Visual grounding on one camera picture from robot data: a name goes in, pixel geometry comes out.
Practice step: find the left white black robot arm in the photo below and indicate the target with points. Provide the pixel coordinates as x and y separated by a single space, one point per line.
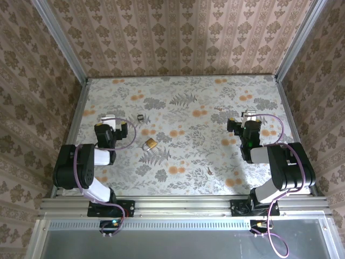
64 172

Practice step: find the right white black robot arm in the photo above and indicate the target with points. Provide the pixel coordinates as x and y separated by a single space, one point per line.
291 172

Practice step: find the aluminium side rail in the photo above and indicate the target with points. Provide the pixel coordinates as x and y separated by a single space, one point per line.
297 140
72 135

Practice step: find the left aluminium corner post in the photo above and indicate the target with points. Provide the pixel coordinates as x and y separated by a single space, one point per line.
62 43

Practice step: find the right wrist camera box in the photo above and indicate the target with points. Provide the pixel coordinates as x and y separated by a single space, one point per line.
249 113

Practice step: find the aluminium corner post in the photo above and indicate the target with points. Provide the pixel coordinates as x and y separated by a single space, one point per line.
62 43
299 40

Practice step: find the right aluminium corner post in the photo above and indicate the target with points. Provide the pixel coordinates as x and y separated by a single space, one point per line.
299 40

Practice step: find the left small circuit board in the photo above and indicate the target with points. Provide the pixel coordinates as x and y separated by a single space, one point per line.
107 224

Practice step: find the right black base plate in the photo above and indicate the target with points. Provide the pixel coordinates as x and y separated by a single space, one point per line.
237 209

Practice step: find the small circuit board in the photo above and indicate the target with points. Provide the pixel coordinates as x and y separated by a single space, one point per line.
254 224
107 224

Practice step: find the left aluminium side rail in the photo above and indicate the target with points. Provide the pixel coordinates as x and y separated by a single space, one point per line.
72 135

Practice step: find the aluminium front rail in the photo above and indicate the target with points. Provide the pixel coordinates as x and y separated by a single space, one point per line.
175 206

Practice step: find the grey metal panel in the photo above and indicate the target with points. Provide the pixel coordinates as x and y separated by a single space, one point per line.
175 245

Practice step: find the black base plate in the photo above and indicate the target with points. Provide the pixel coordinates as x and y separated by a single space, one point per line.
237 209
126 209

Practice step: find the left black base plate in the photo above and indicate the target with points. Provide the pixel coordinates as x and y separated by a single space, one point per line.
126 209

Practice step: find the right aluminium side rail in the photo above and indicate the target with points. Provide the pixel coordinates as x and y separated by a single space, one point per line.
297 140

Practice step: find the brass padlock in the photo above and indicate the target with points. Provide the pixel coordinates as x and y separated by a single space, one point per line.
151 143

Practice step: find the right small circuit board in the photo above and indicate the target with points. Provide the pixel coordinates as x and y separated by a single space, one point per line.
254 224

